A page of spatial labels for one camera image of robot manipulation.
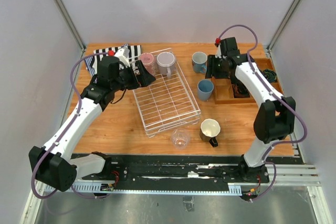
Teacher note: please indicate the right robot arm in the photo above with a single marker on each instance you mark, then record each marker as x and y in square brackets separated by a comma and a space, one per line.
[274, 120]

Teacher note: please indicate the dark coiled item right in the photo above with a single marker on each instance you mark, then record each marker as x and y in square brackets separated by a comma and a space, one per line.
[270, 75]

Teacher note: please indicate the black white-lined mug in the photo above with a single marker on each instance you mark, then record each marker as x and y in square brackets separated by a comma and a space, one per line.
[209, 130]

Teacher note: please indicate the white wire dish rack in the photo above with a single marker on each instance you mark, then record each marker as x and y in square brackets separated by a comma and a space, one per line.
[167, 103]

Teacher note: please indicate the pink ghost mug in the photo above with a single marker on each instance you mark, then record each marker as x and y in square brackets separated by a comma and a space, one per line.
[149, 62]

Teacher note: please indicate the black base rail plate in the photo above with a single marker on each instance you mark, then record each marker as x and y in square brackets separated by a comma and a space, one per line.
[176, 172]

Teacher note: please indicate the lilac grey mug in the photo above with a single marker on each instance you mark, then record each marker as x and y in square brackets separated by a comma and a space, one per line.
[166, 64]

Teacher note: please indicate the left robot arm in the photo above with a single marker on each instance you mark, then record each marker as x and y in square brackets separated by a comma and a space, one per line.
[52, 164]

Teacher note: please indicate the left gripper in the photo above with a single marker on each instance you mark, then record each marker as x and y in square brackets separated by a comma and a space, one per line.
[144, 79]

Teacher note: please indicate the wooden compartment tray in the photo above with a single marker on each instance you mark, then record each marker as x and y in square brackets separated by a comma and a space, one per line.
[223, 88]

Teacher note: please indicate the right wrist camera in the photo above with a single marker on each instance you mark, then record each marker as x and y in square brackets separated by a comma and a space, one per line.
[218, 46]

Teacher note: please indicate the plain blue cup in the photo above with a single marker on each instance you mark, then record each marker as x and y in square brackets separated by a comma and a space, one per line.
[204, 89]

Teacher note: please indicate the grey slotted cable duct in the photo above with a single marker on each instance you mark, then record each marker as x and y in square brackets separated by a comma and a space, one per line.
[103, 188]

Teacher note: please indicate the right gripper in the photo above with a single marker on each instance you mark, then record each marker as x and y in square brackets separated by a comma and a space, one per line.
[211, 71]

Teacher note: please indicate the clear glass cup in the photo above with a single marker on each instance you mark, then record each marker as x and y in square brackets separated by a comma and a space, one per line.
[180, 138]

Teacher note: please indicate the blue floral mug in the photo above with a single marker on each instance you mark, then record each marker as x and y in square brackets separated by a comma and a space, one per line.
[199, 62]

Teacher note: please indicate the black white striped cloth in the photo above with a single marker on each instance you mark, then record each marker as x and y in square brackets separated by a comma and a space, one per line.
[134, 50]

